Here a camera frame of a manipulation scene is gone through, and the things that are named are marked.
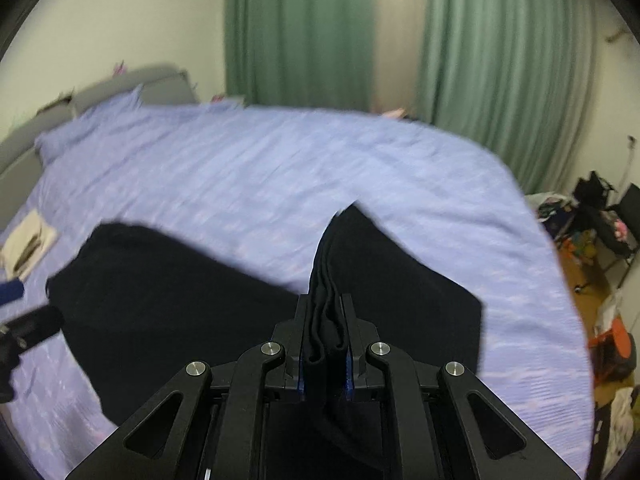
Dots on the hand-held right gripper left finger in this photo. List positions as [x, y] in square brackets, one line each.
[300, 385]

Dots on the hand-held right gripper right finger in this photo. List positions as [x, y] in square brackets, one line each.
[348, 385]

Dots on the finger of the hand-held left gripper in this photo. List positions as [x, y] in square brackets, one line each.
[11, 291]
[35, 322]

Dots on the black pants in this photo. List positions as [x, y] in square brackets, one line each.
[175, 300]

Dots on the cream folded cloth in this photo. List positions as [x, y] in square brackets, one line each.
[25, 242]

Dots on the blue striped bedsheet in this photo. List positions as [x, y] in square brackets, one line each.
[300, 170]

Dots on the small purple toy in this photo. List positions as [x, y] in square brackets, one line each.
[118, 66]

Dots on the grey padded headboard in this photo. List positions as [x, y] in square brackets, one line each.
[160, 85]

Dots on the white plastic bag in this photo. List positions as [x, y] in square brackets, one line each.
[547, 205]

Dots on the colourful toys pile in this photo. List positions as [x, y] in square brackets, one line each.
[580, 247]

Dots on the white paper bag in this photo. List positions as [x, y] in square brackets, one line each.
[607, 310]

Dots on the white crumpled bag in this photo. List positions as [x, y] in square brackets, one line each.
[622, 412]

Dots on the pink cloth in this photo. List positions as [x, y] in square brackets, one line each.
[392, 112]

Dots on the orange stool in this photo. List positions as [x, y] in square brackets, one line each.
[622, 340]

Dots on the black bag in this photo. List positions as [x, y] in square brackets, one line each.
[590, 190]

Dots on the pink plush toy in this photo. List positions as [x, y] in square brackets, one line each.
[621, 230]

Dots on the black folding chair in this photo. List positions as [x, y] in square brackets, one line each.
[627, 210]

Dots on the green curtain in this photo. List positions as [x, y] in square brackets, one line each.
[500, 60]
[300, 30]

